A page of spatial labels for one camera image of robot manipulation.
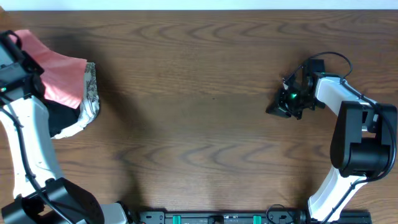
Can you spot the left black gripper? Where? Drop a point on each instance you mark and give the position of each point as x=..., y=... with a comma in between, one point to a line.
x=30, y=63

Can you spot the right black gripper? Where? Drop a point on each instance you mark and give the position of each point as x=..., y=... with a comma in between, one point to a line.
x=279, y=109

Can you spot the pink printed t-shirt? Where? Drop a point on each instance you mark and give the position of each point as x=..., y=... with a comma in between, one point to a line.
x=63, y=76

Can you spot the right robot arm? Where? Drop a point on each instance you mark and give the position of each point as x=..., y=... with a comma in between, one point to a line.
x=363, y=148

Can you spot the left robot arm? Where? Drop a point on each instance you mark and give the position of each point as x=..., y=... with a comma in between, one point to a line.
x=41, y=192

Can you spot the folded black garment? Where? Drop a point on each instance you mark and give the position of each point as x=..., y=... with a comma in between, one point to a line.
x=60, y=116

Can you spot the white patterned folded garment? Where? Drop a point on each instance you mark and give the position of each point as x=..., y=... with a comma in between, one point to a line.
x=89, y=106

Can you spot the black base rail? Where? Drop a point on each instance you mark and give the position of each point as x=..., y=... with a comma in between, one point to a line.
x=276, y=214

